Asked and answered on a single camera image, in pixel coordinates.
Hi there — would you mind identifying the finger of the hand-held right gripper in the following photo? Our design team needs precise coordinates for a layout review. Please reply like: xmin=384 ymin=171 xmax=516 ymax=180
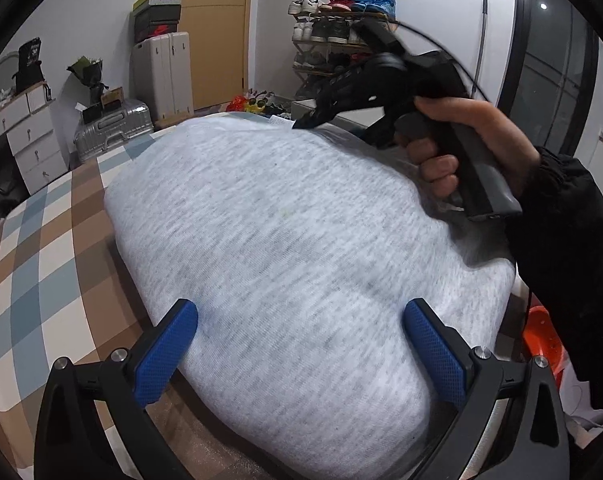
xmin=291 ymin=67 xmax=387 ymax=131

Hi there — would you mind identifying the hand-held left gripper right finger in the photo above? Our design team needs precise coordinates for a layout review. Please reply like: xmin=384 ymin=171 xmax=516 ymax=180
xmin=404 ymin=298 xmax=572 ymax=480

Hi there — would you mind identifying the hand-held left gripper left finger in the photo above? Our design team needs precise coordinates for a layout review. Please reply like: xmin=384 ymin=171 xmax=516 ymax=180
xmin=34 ymin=299 xmax=198 ymax=480

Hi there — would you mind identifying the light grey large sweatshirt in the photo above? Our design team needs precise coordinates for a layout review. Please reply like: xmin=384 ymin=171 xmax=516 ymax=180
xmin=104 ymin=112 xmax=515 ymax=468

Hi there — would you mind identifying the person's right forearm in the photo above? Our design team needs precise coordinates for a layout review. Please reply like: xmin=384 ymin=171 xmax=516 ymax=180
xmin=504 ymin=145 xmax=603 ymax=411

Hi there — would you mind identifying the person's right hand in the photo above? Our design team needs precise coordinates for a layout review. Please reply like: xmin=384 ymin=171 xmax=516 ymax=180
xmin=399 ymin=96 xmax=542 ymax=202

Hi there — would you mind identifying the wooden shoe rack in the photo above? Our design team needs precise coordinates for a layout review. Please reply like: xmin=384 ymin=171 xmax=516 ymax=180
xmin=287 ymin=0 xmax=399 ymax=103

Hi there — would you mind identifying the grey mop pole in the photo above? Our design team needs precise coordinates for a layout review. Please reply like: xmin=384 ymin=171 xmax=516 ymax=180
xmin=474 ymin=0 xmax=489 ymax=96

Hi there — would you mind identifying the orange stool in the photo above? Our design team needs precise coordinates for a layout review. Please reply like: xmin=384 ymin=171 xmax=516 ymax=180
xmin=524 ymin=305 xmax=569 ymax=391

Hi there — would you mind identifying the black framed glass door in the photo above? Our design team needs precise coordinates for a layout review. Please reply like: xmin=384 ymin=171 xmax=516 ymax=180
xmin=499 ymin=0 xmax=602 ymax=161

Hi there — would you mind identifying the wooden door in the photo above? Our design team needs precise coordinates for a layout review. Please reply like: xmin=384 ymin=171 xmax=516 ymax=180
xmin=154 ymin=0 xmax=254 ymax=111

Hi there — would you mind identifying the plaid bed sheet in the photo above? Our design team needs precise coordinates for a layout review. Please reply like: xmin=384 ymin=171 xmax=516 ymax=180
xmin=0 ymin=130 xmax=302 ymax=480

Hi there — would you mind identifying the beige tall suitcase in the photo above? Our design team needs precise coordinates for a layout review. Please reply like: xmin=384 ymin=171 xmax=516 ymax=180
xmin=132 ymin=31 xmax=194 ymax=122

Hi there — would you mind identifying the small brown box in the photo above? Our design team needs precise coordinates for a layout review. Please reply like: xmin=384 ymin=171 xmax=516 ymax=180
xmin=101 ymin=87 xmax=127 ymax=111

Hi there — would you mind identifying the silver hard suitcase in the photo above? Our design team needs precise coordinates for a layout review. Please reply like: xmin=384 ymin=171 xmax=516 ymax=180
xmin=74 ymin=100 xmax=154 ymax=163

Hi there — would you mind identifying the white desk with drawers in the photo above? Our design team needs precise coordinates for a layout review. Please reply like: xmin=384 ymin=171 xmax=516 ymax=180
xmin=0 ymin=82 xmax=69 ymax=196

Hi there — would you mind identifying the dark wrapped flower bouquet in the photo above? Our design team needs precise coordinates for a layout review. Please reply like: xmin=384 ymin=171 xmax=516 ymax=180
xmin=67 ymin=56 xmax=104 ymax=106

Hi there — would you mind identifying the black bag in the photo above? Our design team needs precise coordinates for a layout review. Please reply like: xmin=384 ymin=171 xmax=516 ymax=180
xmin=11 ymin=37 xmax=46 ymax=93

